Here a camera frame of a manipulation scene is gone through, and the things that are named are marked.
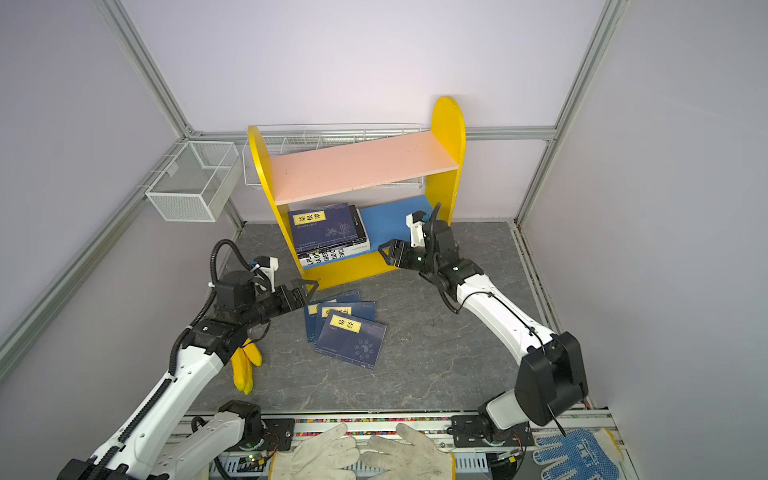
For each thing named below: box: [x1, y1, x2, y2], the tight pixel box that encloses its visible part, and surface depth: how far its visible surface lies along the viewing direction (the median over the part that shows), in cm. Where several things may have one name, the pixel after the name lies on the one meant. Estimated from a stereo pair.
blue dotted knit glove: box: [533, 428, 623, 480], surface depth 72 cm
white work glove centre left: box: [268, 423, 360, 480], surface depth 72 cm
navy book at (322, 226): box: [288, 202, 359, 253], surface depth 90 cm
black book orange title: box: [354, 205, 367, 245], surface depth 91 cm
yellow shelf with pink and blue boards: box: [248, 96, 467, 290], surface depth 86 cm
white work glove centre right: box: [361, 423, 453, 480], surface depth 72 cm
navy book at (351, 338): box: [314, 309, 388, 370], surface depth 89 cm
